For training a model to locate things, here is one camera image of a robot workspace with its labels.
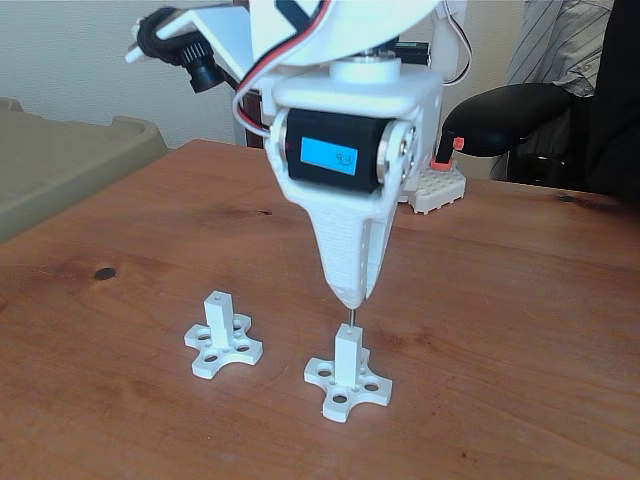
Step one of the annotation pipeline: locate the orange and black clamp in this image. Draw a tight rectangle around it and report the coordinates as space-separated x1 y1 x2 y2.
430 129 467 173

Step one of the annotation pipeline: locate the black office chair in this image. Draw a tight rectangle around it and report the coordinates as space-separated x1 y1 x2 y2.
443 0 640 211

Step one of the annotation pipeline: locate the beige plastic container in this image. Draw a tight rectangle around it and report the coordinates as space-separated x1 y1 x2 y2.
0 97 170 246

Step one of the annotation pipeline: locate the white perforated base plate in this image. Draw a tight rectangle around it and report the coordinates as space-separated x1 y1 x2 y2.
397 162 467 216

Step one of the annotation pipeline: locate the dark brown wooden post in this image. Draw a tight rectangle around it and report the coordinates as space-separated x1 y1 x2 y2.
243 92 266 150

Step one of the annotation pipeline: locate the red white black servo cable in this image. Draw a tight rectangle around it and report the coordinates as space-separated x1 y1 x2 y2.
439 0 474 87
231 0 335 137

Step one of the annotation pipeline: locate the white cross-base post stand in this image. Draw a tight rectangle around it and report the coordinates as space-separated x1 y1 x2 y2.
183 290 265 380
303 323 394 425

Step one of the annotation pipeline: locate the white camera bracket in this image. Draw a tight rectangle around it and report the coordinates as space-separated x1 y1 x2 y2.
124 0 254 76

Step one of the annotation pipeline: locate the small black camera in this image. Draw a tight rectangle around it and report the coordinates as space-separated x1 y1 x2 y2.
177 39 225 95

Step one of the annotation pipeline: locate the black fuzzy strap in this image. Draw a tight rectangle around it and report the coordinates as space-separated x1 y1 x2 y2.
133 7 194 69

